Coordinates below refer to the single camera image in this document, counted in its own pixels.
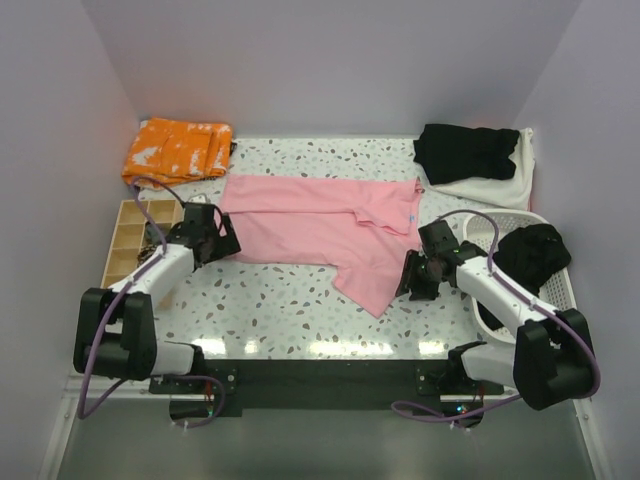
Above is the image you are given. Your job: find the purple cable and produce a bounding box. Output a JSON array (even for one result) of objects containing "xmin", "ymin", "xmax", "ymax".
[
  {"xmin": 390, "ymin": 209, "xmax": 602, "ymax": 426},
  {"xmin": 76, "ymin": 176, "xmax": 224, "ymax": 429}
]

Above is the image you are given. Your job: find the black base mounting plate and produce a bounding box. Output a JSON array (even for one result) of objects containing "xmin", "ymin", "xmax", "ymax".
[{"xmin": 148, "ymin": 357, "xmax": 506, "ymax": 418}]

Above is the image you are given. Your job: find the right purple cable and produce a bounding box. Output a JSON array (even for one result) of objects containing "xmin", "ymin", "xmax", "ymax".
[{"xmin": 390, "ymin": 209, "xmax": 602, "ymax": 426}]

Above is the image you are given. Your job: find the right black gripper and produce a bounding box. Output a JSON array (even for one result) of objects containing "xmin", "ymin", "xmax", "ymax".
[{"xmin": 394, "ymin": 249, "xmax": 444, "ymax": 301}]

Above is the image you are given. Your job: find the black folded t-shirt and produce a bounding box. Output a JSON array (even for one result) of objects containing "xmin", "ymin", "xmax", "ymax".
[{"xmin": 413, "ymin": 124, "xmax": 520, "ymax": 185}]

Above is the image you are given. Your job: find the pink t-shirt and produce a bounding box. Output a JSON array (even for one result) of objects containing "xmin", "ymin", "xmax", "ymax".
[{"xmin": 220, "ymin": 174, "xmax": 423, "ymax": 318}]

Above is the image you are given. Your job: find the white plastic laundry basket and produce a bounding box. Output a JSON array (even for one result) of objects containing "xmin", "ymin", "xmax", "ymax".
[{"xmin": 462, "ymin": 209, "xmax": 577, "ymax": 344}]

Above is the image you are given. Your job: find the orange white folded t-shirt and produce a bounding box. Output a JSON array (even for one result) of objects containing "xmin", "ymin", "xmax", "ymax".
[{"xmin": 121, "ymin": 117, "xmax": 233, "ymax": 188}]

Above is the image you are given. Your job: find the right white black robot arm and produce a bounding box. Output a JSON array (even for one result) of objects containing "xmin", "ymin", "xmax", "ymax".
[{"xmin": 396, "ymin": 219, "xmax": 601, "ymax": 410}]

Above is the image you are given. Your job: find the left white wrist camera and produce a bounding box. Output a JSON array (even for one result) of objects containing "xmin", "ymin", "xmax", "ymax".
[{"xmin": 188, "ymin": 193, "xmax": 212, "ymax": 204}]

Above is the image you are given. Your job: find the black t-shirt in basket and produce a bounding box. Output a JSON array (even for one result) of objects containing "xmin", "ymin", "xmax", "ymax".
[{"xmin": 477, "ymin": 222, "xmax": 572, "ymax": 331}]

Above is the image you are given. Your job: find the black white patterned item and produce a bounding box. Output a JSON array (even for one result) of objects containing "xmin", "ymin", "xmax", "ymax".
[{"xmin": 137, "ymin": 245, "xmax": 156, "ymax": 266}]

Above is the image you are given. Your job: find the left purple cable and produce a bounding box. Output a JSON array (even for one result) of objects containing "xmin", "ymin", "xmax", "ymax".
[{"xmin": 76, "ymin": 176, "xmax": 224, "ymax": 429}]

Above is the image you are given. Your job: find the aluminium rail frame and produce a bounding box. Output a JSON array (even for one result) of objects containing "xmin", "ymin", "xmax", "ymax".
[{"xmin": 64, "ymin": 374, "xmax": 150, "ymax": 400}]

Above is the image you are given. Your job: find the grey item in tray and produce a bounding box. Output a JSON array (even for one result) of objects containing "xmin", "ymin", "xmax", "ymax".
[{"xmin": 144, "ymin": 222, "xmax": 160, "ymax": 244}]

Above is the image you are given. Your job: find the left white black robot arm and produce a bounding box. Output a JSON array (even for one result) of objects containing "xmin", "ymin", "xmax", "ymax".
[{"xmin": 73, "ymin": 202, "xmax": 241, "ymax": 392}]

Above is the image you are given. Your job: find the wooden compartment tray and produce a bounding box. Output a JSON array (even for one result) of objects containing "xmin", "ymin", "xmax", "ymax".
[{"xmin": 100, "ymin": 199, "xmax": 183, "ymax": 288}]

